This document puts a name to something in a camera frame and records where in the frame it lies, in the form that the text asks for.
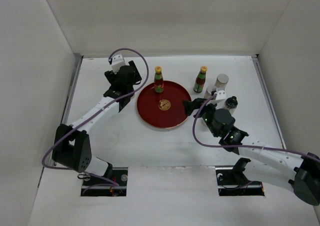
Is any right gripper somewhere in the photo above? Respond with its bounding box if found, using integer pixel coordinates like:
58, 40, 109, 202
182, 97, 220, 138

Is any sauce bottle yellow cap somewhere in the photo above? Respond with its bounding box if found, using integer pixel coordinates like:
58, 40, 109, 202
154, 66, 164, 94
193, 65, 208, 93

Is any silver lid bead jar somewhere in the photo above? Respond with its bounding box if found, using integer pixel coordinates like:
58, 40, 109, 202
214, 73, 229, 90

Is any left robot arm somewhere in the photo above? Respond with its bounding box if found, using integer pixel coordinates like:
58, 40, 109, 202
51, 59, 142, 186

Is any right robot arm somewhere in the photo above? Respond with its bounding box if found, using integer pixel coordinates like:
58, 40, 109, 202
182, 98, 320, 206

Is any red round tray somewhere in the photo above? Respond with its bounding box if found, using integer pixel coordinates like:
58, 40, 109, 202
136, 80, 191, 129

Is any black pump jar brown powder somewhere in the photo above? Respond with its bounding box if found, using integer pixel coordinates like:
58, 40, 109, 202
222, 96, 238, 115

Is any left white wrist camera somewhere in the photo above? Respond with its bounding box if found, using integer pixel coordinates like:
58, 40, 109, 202
108, 53, 126, 74

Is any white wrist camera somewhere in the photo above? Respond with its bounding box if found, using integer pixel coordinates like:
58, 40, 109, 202
108, 53, 126, 74
211, 87, 227, 105

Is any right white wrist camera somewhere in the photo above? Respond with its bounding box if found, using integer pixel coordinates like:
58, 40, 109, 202
211, 87, 227, 105

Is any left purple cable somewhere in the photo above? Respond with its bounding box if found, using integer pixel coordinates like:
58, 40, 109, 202
41, 47, 150, 196

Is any purple cable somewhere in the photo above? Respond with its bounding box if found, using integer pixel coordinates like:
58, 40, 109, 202
41, 47, 150, 196
191, 93, 320, 162

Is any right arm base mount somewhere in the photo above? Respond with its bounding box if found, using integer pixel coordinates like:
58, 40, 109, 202
215, 158, 265, 197

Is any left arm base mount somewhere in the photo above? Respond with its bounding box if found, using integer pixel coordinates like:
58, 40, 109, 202
77, 167, 129, 197

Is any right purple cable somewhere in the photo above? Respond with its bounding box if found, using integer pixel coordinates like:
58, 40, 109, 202
191, 93, 320, 162

